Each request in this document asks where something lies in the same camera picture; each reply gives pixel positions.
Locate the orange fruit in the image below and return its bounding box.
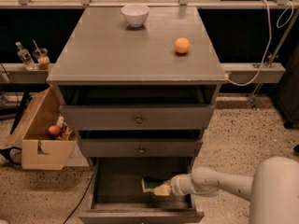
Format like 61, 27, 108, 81
174, 37, 191, 54

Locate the green and yellow sponge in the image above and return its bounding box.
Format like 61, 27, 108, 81
141, 176, 163, 193

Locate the black floor cable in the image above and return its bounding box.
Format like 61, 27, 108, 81
62, 171, 96, 224

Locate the red apple in box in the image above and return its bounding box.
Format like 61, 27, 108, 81
48, 125, 61, 137

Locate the white looped cable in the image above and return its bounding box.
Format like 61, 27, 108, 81
276, 0, 295, 29

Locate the grey drawer cabinet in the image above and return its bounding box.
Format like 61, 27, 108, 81
46, 6, 229, 224

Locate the grey open bottom drawer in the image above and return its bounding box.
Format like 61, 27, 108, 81
79, 157, 204, 224

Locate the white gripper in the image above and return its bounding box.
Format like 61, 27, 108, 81
153, 174, 192, 196

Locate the grey middle drawer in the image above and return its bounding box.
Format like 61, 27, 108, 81
78, 139, 202, 157

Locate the clear plastic water bottle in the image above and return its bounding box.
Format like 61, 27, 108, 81
15, 42, 36, 71

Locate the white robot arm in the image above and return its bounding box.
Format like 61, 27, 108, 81
154, 157, 299, 224

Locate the white bowl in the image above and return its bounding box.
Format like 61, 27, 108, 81
121, 5, 150, 27

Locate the plastic cup with straw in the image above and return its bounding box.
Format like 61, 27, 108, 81
33, 41, 50, 70

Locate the grey top drawer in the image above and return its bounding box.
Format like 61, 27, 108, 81
60, 105, 214, 131

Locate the wooden box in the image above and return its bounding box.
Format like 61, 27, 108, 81
7, 88, 78, 170

